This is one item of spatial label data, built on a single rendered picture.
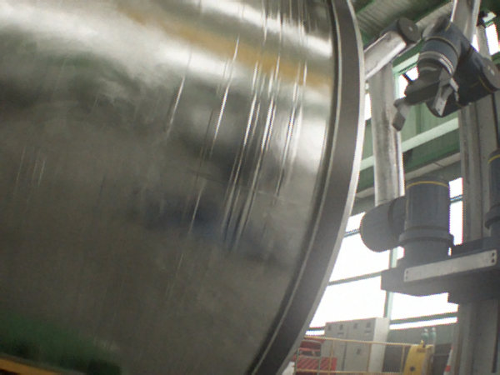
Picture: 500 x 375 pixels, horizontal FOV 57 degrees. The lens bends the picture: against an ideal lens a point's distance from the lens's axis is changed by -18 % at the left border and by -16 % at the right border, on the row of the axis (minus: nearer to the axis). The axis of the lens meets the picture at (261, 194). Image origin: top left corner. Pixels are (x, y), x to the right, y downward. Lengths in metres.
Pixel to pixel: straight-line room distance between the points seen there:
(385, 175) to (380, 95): 0.38
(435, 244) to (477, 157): 0.53
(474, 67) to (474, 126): 0.95
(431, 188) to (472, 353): 0.71
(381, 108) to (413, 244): 0.71
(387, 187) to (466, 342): 0.78
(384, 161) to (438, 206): 0.42
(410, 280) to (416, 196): 0.33
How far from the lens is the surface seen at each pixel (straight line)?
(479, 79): 1.45
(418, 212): 1.98
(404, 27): 2.40
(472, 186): 2.23
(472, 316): 2.10
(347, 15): 0.83
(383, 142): 2.31
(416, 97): 1.29
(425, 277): 1.83
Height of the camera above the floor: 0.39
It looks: 19 degrees up
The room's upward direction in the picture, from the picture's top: 7 degrees clockwise
